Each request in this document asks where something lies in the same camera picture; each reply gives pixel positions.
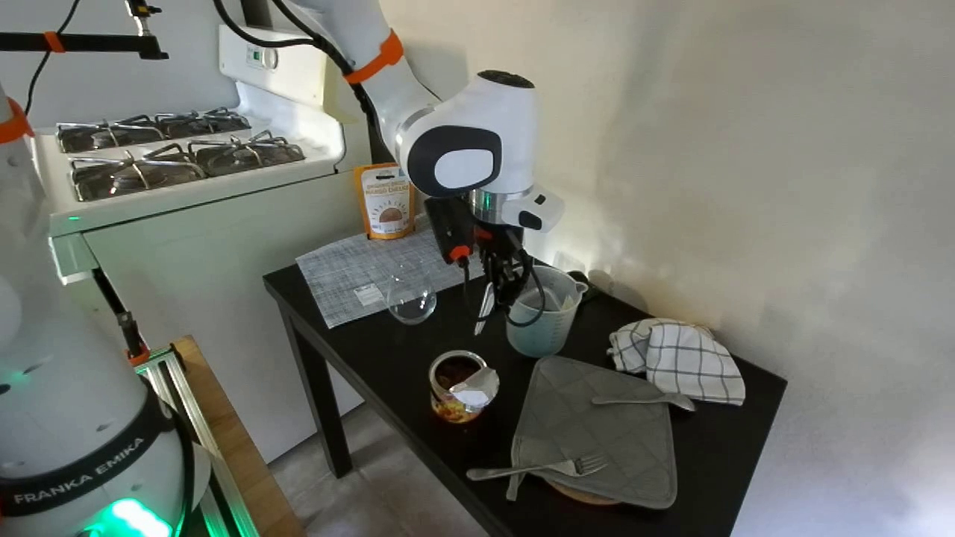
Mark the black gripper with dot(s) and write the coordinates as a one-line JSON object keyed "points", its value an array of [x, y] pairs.
{"points": [[501, 250]]}

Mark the clear plastic measuring jug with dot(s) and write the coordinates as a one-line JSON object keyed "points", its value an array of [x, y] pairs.
{"points": [[547, 333]]}

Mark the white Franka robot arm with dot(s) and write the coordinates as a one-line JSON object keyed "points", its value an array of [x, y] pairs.
{"points": [[477, 131]]}

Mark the clear stemless glass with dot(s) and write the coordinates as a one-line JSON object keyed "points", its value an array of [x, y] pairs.
{"points": [[408, 304]]}

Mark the grey woven placemat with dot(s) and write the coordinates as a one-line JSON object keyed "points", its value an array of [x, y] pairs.
{"points": [[376, 272]]}

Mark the black table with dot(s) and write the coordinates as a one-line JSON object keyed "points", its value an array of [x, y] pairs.
{"points": [[398, 368]]}

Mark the white sticker on placemat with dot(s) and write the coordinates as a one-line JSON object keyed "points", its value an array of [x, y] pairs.
{"points": [[370, 298]]}

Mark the orange snack pouch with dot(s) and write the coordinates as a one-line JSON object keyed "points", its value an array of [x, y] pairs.
{"points": [[385, 210]]}

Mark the grey quilted pot holder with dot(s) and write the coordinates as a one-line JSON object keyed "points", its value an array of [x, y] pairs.
{"points": [[596, 436]]}

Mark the silver fork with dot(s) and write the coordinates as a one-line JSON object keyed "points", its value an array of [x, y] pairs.
{"points": [[526, 469]]}

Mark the white checkered cloth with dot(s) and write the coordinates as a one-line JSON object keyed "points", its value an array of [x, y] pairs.
{"points": [[687, 362]]}

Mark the black burner grate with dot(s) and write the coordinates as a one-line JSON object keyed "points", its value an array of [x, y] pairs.
{"points": [[94, 136], [226, 154], [108, 181], [188, 123]]}

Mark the wooden board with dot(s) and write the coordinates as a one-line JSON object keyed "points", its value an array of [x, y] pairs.
{"points": [[243, 448]]}

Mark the white stove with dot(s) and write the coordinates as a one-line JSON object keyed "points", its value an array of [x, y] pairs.
{"points": [[198, 271]]}

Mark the black pole with orange tape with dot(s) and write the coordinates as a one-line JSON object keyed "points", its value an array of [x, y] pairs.
{"points": [[120, 317]]}

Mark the black boom with orange tape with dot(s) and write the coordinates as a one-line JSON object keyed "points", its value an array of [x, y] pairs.
{"points": [[91, 43]]}

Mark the aluminium rail frame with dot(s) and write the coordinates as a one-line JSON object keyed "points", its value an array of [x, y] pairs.
{"points": [[194, 429]]}

